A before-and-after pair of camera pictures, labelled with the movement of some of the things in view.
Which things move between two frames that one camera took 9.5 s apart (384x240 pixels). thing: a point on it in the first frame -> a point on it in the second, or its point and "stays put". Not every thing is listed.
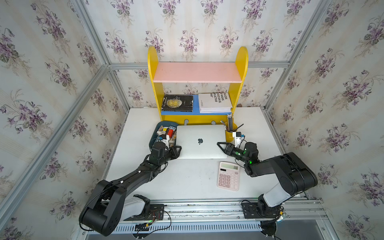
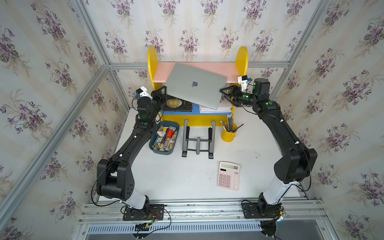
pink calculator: [228, 176] stays put
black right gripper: [229, 148] -> [234, 90]
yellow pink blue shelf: [233, 73] stays put
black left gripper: [174, 152] -> [157, 95]
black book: [177, 103] stays put
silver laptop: [200, 141] -> [201, 86]
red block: [170, 132] stays put
